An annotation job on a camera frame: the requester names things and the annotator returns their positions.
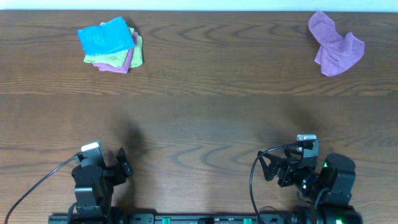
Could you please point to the folded green cloth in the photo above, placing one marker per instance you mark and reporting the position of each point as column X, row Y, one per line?
column 109, row 43
column 137, row 55

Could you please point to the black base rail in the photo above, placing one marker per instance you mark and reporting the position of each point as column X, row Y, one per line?
column 149, row 218

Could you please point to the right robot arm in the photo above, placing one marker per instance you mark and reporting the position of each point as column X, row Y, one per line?
column 328, row 191

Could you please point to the folded green cloth top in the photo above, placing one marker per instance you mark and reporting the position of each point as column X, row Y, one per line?
column 109, row 43

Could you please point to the blue microfiber cloth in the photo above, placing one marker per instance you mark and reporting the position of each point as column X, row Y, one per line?
column 110, row 37

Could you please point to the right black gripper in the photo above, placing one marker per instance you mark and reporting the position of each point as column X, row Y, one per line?
column 289, row 166

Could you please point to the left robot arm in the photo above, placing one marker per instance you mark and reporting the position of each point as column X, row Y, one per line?
column 94, row 187

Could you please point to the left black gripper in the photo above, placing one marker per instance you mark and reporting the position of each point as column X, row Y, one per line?
column 116, row 172

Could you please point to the crumpled purple cloth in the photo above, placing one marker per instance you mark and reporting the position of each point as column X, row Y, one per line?
column 336, row 54

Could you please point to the folded pink cloth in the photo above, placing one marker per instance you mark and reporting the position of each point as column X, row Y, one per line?
column 118, row 62

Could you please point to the folded green cloth bottom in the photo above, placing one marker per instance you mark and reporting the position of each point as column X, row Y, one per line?
column 137, row 55

